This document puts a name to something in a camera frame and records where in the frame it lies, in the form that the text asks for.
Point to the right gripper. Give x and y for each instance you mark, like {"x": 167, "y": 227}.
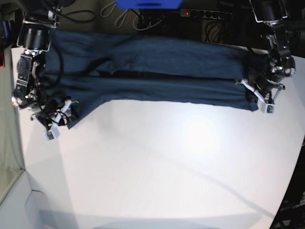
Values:
{"x": 54, "y": 114}

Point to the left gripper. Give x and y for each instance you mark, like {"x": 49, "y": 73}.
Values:
{"x": 261, "y": 89}

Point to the dark blue t-shirt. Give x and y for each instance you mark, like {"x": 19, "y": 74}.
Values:
{"x": 96, "y": 68}

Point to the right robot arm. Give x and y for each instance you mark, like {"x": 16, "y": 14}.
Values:
{"x": 40, "y": 19}

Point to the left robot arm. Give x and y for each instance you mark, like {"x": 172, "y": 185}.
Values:
{"x": 279, "y": 64}

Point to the red box at table edge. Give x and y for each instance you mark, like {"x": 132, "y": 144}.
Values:
{"x": 2, "y": 59}

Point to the black power strip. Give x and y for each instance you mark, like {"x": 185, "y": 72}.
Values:
{"x": 206, "y": 14}

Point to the blue plastic bin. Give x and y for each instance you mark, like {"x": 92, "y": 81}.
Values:
{"x": 148, "y": 4}

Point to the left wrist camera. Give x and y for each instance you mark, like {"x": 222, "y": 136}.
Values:
{"x": 267, "y": 108}

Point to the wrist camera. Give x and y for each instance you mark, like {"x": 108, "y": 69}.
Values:
{"x": 267, "y": 108}
{"x": 51, "y": 134}

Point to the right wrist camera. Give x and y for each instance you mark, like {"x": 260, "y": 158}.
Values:
{"x": 51, "y": 134}

